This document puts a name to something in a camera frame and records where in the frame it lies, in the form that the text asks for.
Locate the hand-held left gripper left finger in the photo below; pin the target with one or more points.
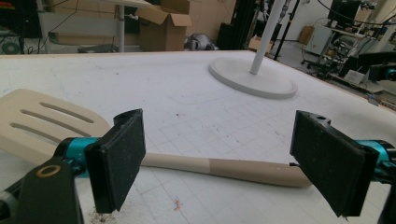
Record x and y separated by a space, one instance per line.
116 161

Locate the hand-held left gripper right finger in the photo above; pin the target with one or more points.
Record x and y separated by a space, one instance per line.
327 161

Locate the beige slotted spatula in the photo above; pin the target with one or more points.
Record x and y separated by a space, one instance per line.
46 124

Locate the black device with teal part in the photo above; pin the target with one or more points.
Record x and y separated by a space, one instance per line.
383 72

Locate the white pole stand with round base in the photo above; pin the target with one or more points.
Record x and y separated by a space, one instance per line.
249 77

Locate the white cabinet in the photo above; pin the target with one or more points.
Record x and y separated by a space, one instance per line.
318 39

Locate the white desk with metal leg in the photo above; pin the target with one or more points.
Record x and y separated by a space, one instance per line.
120 28

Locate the black tripod stand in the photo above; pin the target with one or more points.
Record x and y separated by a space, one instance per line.
285 34

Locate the small cardboard box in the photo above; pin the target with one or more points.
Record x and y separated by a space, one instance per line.
257 43

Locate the open cardboard box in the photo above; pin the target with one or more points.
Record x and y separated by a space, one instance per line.
162 31

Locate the grey bag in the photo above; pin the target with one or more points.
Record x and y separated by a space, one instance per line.
199 42

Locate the black monitor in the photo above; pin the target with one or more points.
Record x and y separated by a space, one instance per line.
344 12

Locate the computer case with round fan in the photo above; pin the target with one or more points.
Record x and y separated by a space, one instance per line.
11 46

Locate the large cardboard panel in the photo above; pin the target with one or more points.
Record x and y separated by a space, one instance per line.
208 18

